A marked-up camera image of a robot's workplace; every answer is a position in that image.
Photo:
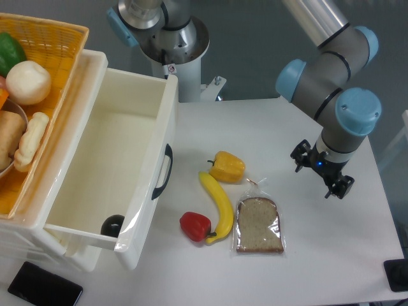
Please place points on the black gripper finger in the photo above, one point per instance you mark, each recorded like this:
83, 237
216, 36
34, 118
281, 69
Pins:
300, 155
339, 187

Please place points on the brown toy bread roll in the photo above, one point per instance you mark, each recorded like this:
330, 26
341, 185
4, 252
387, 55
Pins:
12, 128

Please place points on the white toy bun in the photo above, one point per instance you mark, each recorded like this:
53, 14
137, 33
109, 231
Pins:
28, 83

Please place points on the metal bowl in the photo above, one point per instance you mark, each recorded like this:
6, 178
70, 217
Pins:
13, 107

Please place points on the yellow toy bell pepper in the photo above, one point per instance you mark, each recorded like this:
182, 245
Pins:
227, 167

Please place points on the black smartphone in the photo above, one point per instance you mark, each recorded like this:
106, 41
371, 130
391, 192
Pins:
40, 287

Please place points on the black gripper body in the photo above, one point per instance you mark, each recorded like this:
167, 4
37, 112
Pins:
322, 162

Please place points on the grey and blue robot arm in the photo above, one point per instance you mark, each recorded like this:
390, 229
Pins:
316, 88

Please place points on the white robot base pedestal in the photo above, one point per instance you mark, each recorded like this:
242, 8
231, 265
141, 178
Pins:
179, 53

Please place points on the black round object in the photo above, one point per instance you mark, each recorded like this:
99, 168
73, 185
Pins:
112, 225

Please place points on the green toy pepper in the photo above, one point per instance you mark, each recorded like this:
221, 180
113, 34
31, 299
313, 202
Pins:
12, 53

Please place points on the cream toy bread stick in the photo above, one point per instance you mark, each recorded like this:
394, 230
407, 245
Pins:
30, 141

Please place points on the bread slice in plastic bag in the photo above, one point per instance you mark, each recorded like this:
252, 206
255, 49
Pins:
257, 225

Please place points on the yellow wicker basket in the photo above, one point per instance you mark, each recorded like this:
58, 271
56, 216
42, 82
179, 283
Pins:
56, 46

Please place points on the yellow toy banana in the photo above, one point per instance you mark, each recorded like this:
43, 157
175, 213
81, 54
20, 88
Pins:
224, 207

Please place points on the white drawer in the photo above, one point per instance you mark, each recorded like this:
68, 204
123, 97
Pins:
122, 164

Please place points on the black device at table edge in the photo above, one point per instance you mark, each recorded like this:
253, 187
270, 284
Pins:
396, 273

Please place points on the white drawer cabinet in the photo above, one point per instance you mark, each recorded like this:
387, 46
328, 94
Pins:
25, 236

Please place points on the red toy bell pepper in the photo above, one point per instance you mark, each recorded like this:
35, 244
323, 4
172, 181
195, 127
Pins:
196, 227

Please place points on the orange toy food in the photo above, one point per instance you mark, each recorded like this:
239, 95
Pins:
3, 91

